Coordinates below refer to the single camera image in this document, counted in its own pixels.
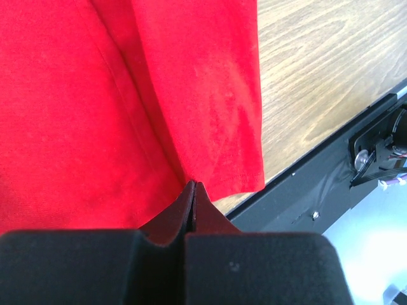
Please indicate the red t shirt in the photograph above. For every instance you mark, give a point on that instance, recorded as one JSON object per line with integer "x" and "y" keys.
{"x": 109, "y": 108}

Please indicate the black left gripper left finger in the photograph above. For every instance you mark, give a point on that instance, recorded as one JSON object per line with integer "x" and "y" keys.
{"x": 99, "y": 266}

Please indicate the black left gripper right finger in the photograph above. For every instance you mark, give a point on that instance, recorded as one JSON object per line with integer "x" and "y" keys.
{"x": 226, "y": 266}

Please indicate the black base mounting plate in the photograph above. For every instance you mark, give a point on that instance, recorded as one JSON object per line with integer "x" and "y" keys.
{"x": 335, "y": 176}

